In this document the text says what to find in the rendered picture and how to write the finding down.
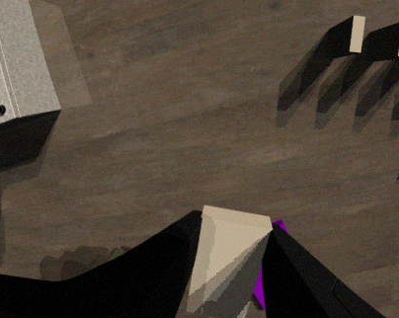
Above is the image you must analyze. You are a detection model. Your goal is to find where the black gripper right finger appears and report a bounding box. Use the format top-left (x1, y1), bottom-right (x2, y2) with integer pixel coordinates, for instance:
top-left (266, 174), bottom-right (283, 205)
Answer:
top-left (261, 223), bottom-right (386, 318)

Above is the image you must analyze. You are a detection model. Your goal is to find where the purple rectangular block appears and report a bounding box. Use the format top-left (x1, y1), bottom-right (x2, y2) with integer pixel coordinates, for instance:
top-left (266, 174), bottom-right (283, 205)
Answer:
top-left (253, 219), bottom-right (287, 311)

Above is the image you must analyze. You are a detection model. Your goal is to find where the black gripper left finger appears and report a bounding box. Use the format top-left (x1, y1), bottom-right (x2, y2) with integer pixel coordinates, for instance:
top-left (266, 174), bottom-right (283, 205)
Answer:
top-left (0, 210), bottom-right (202, 318)

